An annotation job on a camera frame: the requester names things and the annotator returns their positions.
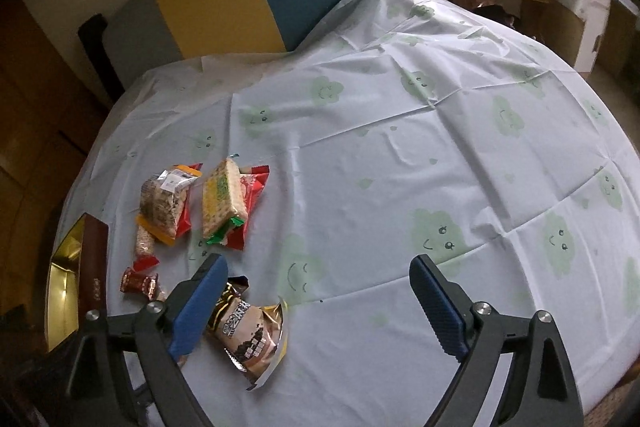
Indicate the brown gold snack packet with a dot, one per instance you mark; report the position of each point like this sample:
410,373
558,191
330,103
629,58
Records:
245,327

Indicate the white rice-cracker packet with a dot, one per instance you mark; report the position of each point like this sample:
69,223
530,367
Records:
144,244

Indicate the orange cracker packet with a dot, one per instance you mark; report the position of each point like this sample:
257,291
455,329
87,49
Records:
165,202

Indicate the red snack packet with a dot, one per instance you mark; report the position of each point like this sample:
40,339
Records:
255,187
185,217

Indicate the white cloud-print tablecloth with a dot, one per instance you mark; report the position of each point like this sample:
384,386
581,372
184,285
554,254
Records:
400,147

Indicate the small dark red candy packet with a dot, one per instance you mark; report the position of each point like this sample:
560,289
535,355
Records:
137,282

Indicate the cardboard box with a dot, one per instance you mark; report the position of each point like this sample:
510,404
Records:
585,12

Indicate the green cracker packet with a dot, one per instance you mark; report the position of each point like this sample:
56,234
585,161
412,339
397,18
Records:
222,197

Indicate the gold-lined gift box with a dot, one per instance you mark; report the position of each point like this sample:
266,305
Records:
90,257

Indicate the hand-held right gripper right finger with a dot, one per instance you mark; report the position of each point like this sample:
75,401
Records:
440,302

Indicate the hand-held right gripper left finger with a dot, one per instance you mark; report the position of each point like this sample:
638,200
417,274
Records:
200,302

